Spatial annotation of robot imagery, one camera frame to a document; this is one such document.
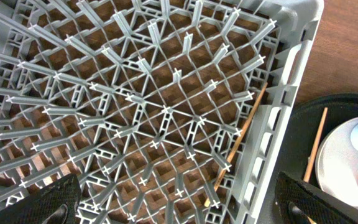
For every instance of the wooden chopstick on tray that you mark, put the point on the wooden chopstick on tray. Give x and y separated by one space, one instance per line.
315 147

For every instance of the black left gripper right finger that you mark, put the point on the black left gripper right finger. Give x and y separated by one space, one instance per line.
301 202

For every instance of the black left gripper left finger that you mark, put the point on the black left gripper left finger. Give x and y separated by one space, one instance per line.
55 203

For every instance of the wooden chopstick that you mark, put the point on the wooden chopstick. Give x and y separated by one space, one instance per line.
315 147
240 138

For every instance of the round black tray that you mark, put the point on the round black tray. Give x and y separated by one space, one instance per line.
299 138

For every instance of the grey dishwasher rack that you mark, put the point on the grey dishwasher rack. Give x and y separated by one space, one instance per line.
143 101

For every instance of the grey plate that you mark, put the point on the grey plate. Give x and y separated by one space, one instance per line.
337 164

